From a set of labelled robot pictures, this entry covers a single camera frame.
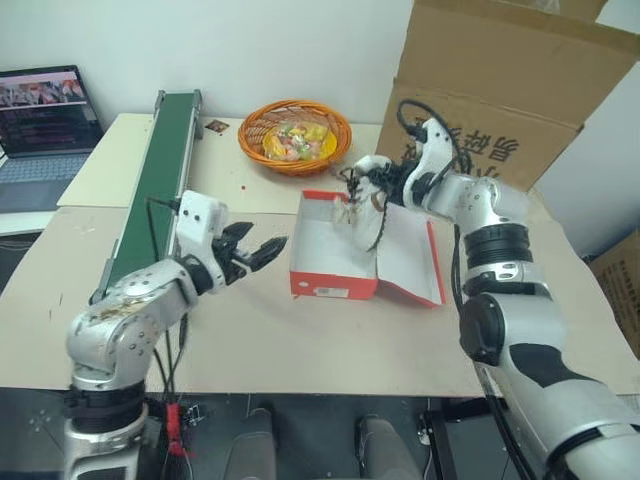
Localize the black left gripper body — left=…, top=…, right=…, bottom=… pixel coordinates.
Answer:
left=212, top=233, right=257, bottom=288

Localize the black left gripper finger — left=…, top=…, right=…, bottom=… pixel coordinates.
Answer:
left=245, top=235, right=291, bottom=272
left=223, top=221, right=255, bottom=248

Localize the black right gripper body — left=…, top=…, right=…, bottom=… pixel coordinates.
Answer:
left=383, top=159, right=422, bottom=205

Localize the white shoe with dark laces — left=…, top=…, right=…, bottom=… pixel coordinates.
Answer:
left=331, top=154, right=402, bottom=254

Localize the red shoebox with hinged lid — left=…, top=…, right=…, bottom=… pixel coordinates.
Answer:
left=288, top=189, right=448, bottom=310

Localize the yellow snack packet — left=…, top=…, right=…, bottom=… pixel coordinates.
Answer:
left=302, top=123, right=340, bottom=161

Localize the orange woven basket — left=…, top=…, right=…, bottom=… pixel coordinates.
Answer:
left=237, top=99, right=354, bottom=177

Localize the green conveyor belt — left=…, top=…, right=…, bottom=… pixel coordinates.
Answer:
left=88, top=88, right=204, bottom=305

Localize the clear bag of colourful candy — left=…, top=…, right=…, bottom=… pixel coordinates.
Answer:
left=262, top=119, right=321, bottom=164

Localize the large brown cardboard box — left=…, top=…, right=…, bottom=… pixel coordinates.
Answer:
left=374, top=0, right=640, bottom=195

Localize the dark grey rounded shape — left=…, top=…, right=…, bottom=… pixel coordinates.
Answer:
left=353, top=413, right=402, bottom=480
left=225, top=406, right=277, bottom=480

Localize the grey open laptop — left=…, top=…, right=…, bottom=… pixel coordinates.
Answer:
left=0, top=63, right=107, bottom=216

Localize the small brown cardboard box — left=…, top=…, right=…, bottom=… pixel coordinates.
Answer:
left=589, top=228, right=640, bottom=362

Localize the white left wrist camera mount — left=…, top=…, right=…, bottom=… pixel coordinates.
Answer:
left=174, top=189, right=232, bottom=295

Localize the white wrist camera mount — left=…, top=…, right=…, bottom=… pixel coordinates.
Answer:
left=402, top=118, right=457, bottom=209
left=174, top=189, right=232, bottom=295

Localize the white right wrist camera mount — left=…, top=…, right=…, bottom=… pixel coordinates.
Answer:
left=402, top=118, right=457, bottom=209

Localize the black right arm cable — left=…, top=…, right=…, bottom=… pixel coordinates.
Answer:
left=397, top=99, right=539, bottom=480

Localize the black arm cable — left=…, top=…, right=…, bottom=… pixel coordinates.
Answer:
left=397, top=99, right=539, bottom=480
left=145, top=196, right=190, bottom=401

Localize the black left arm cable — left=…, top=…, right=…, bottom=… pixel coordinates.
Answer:
left=145, top=196, right=190, bottom=401

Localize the red cable connector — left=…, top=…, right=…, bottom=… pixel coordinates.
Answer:
left=164, top=401, right=183, bottom=457

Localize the black table frame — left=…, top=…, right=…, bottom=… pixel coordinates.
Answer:
left=418, top=396, right=507, bottom=480

